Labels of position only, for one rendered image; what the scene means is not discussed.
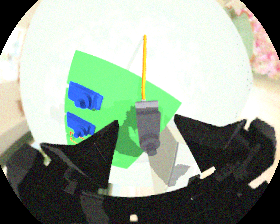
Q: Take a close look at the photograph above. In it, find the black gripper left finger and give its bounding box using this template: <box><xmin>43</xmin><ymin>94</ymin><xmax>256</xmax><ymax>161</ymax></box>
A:
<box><xmin>40</xmin><ymin>119</ymin><xmax>119</xmax><ymax>189</ymax></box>

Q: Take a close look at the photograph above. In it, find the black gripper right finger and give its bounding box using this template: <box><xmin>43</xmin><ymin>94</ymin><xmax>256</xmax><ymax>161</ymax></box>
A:
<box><xmin>173</xmin><ymin>113</ymin><xmax>248</xmax><ymax>173</ymax></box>

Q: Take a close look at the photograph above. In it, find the green rectangular block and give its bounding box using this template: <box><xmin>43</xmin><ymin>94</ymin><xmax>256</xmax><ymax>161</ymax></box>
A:
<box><xmin>64</xmin><ymin>49</ymin><xmax>183</xmax><ymax>169</ymax></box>

